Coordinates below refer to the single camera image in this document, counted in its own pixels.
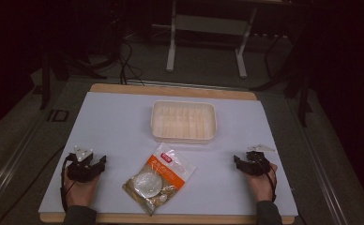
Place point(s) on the person's right hand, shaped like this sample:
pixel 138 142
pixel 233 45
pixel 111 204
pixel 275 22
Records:
pixel 261 187

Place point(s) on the black metal stand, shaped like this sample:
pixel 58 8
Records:
pixel 45 78
pixel 302 93

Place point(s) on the person's left hand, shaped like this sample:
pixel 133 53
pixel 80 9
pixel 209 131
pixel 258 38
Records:
pixel 80 193

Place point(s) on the white table mat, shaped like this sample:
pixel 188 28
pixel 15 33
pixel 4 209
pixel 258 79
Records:
pixel 124 131

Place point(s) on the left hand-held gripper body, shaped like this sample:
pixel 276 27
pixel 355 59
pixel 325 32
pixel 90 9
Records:
pixel 81 172

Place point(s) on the grey floor rail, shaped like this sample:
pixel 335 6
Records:
pixel 321 168
pixel 11 168

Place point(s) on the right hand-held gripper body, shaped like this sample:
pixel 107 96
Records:
pixel 256 165

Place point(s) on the wooden table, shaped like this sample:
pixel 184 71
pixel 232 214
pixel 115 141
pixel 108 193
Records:
pixel 170 91

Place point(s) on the orange and clear snack packet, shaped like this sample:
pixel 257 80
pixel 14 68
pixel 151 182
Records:
pixel 158 179

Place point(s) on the cream plastic basket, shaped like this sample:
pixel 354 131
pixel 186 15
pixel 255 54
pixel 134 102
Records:
pixel 183 122

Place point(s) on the white metal stand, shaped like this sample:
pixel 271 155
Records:
pixel 171 47

